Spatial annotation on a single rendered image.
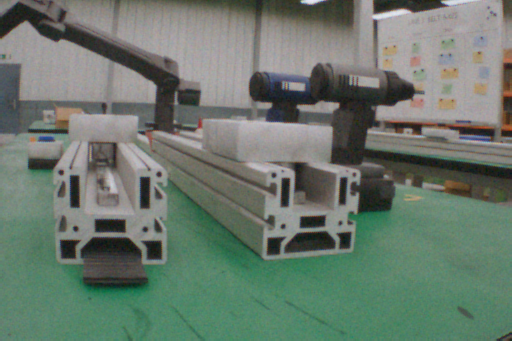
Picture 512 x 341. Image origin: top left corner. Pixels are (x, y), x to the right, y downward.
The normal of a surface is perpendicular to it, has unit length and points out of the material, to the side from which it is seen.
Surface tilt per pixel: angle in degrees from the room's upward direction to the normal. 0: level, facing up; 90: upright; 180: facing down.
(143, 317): 0
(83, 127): 90
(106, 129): 90
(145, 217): 90
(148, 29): 90
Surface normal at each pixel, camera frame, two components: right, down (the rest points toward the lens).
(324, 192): -0.94, -0.02
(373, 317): 0.05, -1.00
